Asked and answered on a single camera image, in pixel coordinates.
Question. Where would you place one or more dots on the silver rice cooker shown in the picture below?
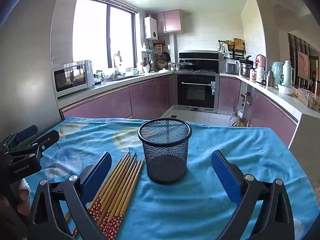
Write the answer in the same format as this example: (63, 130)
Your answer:
(230, 67)

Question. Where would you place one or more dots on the black wok with lid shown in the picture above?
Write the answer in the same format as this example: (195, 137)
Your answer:
(187, 65)

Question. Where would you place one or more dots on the white wall water heater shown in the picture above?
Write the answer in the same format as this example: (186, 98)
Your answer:
(151, 28)

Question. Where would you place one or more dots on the steel cooking pot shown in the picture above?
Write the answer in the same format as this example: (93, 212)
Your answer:
(246, 70)

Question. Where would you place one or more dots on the person's left hand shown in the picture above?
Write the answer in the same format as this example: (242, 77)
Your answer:
(23, 192)

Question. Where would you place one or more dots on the black built-in oven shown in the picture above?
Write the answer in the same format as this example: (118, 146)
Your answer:
(196, 91)

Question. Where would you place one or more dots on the bundle of wooden chopsticks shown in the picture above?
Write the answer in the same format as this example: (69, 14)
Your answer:
(120, 180)

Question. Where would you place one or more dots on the pink upper wall cabinet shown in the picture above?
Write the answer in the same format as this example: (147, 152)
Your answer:
(168, 21)

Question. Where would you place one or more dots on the black mesh holder cup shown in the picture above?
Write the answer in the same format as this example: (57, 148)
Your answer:
(165, 160)

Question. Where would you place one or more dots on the clear plastic container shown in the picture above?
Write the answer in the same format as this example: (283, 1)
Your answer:
(308, 100)

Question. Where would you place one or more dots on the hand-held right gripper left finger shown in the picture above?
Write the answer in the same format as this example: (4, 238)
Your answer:
(99, 172)

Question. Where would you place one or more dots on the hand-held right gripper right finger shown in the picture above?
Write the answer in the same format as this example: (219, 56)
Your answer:
(224, 177)

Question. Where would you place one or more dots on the pink lower cabinets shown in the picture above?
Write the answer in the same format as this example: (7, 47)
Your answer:
(272, 115)
(140, 97)

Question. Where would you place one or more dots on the hanging frying pan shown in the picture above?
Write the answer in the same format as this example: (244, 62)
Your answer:
(166, 57)

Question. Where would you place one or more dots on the blue printed tablecloth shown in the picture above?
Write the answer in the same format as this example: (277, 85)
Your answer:
(190, 205)

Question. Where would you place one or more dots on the framed wall picture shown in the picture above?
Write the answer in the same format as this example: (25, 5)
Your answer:
(303, 64)

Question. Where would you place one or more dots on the green and white thermos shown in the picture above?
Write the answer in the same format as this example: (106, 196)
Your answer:
(288, 73)

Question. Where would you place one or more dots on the white microwave oven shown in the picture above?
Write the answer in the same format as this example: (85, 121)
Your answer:
(72, 78)

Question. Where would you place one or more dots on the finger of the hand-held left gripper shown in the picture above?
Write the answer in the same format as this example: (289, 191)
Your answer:
(25, 132)
(47, 140)

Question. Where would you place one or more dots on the green electric kettle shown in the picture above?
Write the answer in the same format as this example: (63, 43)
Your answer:
(277, 72)

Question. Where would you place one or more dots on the small steel thermos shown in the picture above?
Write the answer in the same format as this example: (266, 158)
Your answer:
(270, 80)

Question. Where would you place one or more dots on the black range hood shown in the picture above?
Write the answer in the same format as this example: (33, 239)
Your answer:
(198, 58)

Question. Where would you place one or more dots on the wooden cutting board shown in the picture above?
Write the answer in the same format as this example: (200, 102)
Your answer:
(238, 44)

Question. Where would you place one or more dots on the pink thermos jug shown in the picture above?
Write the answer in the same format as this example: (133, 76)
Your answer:
(260, 66)

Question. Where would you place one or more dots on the kitchen window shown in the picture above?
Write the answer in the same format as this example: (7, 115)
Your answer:
(100, 32)

